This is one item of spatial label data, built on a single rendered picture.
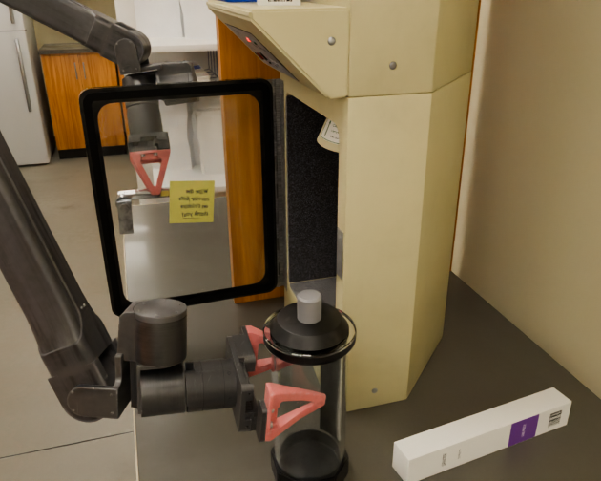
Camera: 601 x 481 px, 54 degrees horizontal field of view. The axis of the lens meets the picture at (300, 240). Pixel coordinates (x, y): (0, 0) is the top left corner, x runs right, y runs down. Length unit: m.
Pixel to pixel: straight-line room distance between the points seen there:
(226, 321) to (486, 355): 0.48
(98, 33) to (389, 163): 0.54
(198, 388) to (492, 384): 0.52
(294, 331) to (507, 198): 0.66
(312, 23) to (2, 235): 0.40
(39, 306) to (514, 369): 0.74
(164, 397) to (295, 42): 0.41
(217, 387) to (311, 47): 0.39
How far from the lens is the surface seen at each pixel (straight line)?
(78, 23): 1.08
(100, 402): 0.69
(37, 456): 2.40
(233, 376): 0.69
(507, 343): 1.14
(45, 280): 0.67
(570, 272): 1.09
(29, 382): 2.78
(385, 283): 0.83
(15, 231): 0.67
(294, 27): 0.69
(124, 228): 1.02
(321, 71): 0.70
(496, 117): 1.23
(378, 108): 0.74
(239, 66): 1.06
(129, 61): 1.06
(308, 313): 0.67
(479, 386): 1.02
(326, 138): 0.86
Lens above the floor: 1.54
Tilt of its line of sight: 24 degrees down
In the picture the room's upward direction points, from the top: straight up
